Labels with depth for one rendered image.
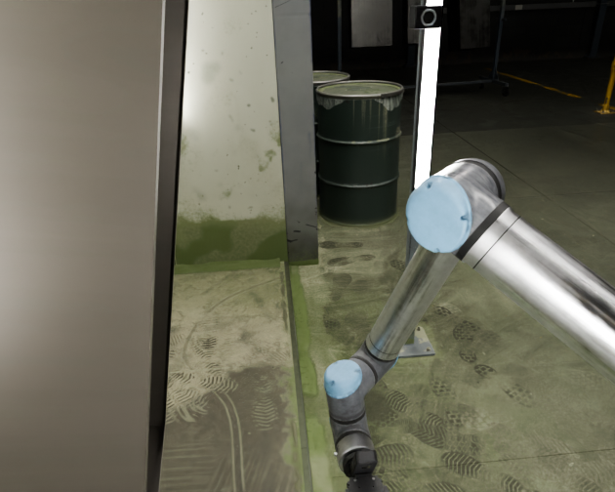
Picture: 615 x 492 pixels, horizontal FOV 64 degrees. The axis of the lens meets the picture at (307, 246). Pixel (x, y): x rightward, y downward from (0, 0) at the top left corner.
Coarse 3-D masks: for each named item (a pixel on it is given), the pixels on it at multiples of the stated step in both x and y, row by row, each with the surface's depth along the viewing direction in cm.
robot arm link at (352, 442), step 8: (344, 440) 114; (352, 440) 113; (360, 440) 113; (368, 440) 114; (336, 448) 116; (344, 448) 112; (352, 448) 111; (360, 448) 111; (368, 448) 112; (336, 456) 115; (344, 456) 112; (344, 472) 114
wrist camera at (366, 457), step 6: (360, 450) 102; (366, 450) 102; (372, 450) 101; (354, 456) 101; (360, 456) 100; (366, 456) 100; (372, 456) 100; (354, 462) 102; (360, 462) 100; (366, 462) 100; (372, 462) 100; (354, 468) 103; (360, 468) 101; (366, 468) 101; (372, 468) 103
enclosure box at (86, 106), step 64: (0, 0) 31; (64, 0) 32; (128, 0) 33; (0, 64) 33; (64, 64) 34; (128, 64) 34; (0, 128) 34; (64, 128) 35; (128, 128) 36; (0, 192) 36; (64, 192) 37; (128, 192) 38; (0, 256) 38; (64, 256) 39; (128, 256) 40; (0, 320) 41; (64, 320) 42; (128, 320) 43; (0, 384) 44; (64, 384) 45; (128, 384) 46; (0, 448) 47; (64, 448) 48; (128, 448) 50
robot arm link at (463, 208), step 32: (416, 192) 78; (448, 192) 74; (480, 192) 77; (416, 224) 80; (448, 224) 76; (480, 224) 75; (512, 224) 74; (480, 256) 76; (512, 256) 73; (544, 256) 72; (512, 288) 75; (544, 288) 72; (576, 288) 70; (608, 288) 71; (544, 320) 74; (576, 320) 70; (608, 320) 69; (576, 352) 74; (608, 352) 69
